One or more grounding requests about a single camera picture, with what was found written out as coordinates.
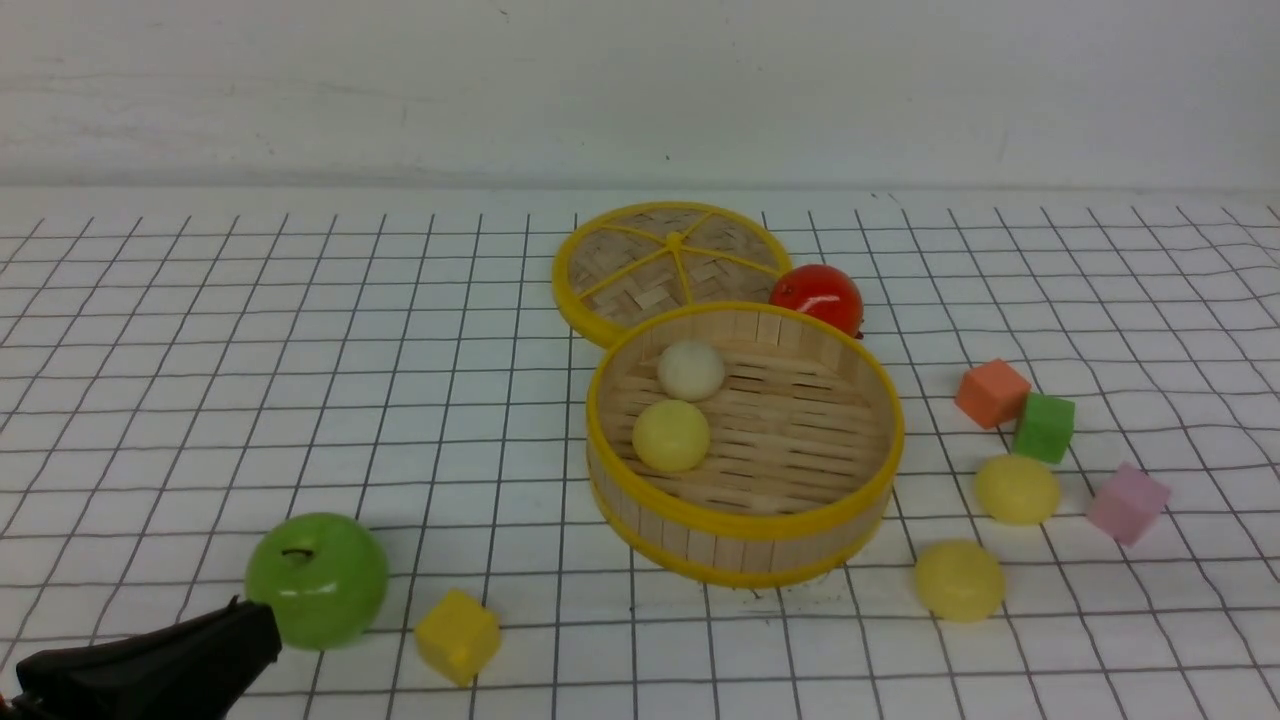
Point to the red tomato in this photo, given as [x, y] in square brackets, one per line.
[824, 292]

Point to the orange cube block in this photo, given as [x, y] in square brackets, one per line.
[992, 393]

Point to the bamboo steamer tray yellow rim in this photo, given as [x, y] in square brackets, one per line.
[806, 438]

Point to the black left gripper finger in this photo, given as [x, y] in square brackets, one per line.
[196, 669]

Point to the green apple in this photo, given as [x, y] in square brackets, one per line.
[324, 576]

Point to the yellow bun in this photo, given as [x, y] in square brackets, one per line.
[959, 581]
[1017, 490]
[671, 435]

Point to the white bun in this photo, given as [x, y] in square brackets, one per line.
[691, 370]

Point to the yellow cube block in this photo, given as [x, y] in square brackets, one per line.
[458, 637]

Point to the green cube block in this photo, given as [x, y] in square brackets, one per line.
[1045, 428]

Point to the bamboo steamer lid yellow rim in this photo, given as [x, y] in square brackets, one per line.
[630, 264]

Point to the pink cube block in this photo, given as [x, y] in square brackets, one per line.
[1128, 504]

